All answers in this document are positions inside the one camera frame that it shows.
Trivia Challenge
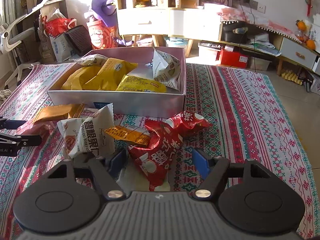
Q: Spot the pink long snack packet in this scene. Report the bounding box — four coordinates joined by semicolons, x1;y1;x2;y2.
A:
16;120;57;139

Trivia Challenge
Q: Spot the gold long snack bar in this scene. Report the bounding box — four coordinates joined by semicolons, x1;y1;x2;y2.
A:
33;104;84;124

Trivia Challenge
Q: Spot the white pecan kernel bag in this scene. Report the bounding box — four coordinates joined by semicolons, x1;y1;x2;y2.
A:
57;103;115;159

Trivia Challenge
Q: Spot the large yellow pillow snack bag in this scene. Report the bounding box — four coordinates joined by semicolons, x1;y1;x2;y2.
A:
61;66;101;90

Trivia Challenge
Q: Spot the orange white snack packet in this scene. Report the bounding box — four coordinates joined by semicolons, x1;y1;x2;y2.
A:
104;125;151;146

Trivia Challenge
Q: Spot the red crinkled snack bag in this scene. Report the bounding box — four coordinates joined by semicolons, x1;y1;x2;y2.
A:
129;111;209;191

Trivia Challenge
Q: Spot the yellow logo snack bag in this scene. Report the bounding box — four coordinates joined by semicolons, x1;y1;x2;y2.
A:
82;57;138;91

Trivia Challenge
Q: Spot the small silver snack packet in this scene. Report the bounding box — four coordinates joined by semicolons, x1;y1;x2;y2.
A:
75;54;108;67

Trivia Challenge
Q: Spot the yellow snack packet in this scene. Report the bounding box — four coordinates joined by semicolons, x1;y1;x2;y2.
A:
116;75;167;93

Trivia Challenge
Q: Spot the white nut snack bag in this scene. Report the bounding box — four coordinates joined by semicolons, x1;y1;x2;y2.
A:
146;48;181;90

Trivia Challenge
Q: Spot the cream biscuit packet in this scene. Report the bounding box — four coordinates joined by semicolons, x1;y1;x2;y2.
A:
116;158;170;194

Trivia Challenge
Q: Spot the patterned woven tablecloth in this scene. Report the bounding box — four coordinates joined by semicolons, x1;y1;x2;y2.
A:
1;64;319;239

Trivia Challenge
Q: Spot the white office chair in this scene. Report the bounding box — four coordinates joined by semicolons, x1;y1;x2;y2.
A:
1;15;40;89

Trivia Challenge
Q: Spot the white paper shopping bag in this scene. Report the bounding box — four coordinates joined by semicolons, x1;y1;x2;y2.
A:
50;34;74;62

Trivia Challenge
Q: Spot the red plastic bag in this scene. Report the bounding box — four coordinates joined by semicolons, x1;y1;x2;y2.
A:
42;16;77;37

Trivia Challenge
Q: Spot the black space heater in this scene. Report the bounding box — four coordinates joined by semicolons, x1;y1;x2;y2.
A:
64;25;92;56

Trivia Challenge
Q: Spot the pink cardboard box tray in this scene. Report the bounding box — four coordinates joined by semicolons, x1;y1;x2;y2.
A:
47;45;187;119

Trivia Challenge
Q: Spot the red cartoon bucket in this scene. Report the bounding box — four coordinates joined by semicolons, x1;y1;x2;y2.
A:
87;20;118;49

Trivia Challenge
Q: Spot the yellow bottle pack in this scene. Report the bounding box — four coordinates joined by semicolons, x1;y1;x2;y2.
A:
281;70;303;86

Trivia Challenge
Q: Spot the red box under console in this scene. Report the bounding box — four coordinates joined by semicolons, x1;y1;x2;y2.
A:
219;49;248;69

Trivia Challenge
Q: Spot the purple toy hat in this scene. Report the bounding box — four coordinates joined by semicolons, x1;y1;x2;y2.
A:
91;0;118;27

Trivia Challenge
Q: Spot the low TV console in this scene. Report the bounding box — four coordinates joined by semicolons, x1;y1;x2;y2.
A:
218;17;320;77

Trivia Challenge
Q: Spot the orange fruit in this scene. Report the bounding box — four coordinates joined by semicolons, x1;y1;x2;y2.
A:
296;20;307;32
305;39;316;50

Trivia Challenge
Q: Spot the clear plastic storage bin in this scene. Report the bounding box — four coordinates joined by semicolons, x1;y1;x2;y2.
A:
164;36;189;49

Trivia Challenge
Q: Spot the wall power strip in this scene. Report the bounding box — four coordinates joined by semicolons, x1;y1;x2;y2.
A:
236;0;258;10

